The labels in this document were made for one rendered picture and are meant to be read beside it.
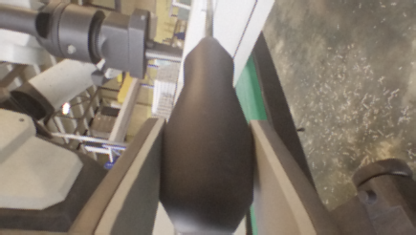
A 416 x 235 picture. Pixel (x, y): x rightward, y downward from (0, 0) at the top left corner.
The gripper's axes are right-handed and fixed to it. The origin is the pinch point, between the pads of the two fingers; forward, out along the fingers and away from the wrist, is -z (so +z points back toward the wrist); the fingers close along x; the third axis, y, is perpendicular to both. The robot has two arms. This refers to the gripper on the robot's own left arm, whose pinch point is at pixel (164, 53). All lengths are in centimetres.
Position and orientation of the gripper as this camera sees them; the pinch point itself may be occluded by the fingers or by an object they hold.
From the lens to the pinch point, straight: 38.3
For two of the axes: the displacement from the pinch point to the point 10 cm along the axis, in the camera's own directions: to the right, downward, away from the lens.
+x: 2.5, -6.3, -7.3
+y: 0.1, -7.5, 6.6
